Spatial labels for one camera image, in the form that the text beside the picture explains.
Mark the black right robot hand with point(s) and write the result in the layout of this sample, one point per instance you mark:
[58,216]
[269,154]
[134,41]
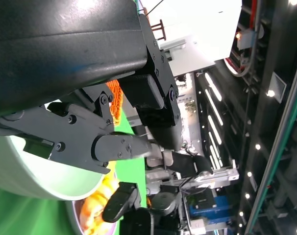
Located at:
[119,203]

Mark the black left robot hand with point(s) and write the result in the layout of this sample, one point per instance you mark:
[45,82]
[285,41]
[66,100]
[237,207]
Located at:
[65,49]

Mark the orange round bread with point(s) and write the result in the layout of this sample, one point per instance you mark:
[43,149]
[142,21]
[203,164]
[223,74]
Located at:
[106,183]

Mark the white orange striped bread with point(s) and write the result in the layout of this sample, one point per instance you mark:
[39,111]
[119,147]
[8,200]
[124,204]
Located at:
[89,215]

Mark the grey-green ceramic bowl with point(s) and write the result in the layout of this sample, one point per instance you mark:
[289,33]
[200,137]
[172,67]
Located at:
[16,171]

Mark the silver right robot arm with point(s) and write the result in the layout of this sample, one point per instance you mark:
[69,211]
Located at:
[163,203]

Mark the pale lavender plate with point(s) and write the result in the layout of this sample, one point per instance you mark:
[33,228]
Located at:
[73,215]

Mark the orange wicker basket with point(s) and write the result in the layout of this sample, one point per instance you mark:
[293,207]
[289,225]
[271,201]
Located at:
[116,102]

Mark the blue equipment box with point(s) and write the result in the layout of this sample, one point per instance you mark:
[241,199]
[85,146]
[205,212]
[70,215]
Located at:
[212,208]

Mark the brown wooden chair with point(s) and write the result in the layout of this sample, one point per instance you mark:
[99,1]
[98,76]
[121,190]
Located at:
[159,29]

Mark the green tablecloth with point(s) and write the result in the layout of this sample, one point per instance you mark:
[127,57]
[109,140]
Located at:
[16,215]

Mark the white table board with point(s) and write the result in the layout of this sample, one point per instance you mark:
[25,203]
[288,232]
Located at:
[187,56]

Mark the grey aluminium frame post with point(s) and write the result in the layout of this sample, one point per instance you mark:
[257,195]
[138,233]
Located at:
[219,173]

